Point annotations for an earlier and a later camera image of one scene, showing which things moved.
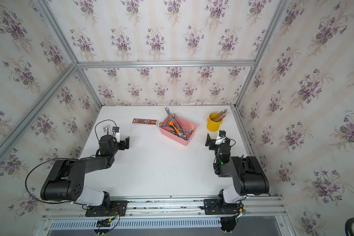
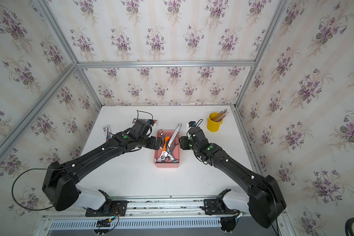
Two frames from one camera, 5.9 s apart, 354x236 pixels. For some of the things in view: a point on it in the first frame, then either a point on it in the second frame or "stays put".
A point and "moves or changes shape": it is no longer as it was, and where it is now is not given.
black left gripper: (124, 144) → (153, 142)
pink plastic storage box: (187, 124) moves or changes shape
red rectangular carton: (143, 121) stays put
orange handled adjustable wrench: (172, 125) → (164, 153)
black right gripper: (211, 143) → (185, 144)
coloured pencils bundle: (220, 116) stays put
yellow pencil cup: (212, 126) stays put
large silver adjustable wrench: (171, 118) → (168, 153)
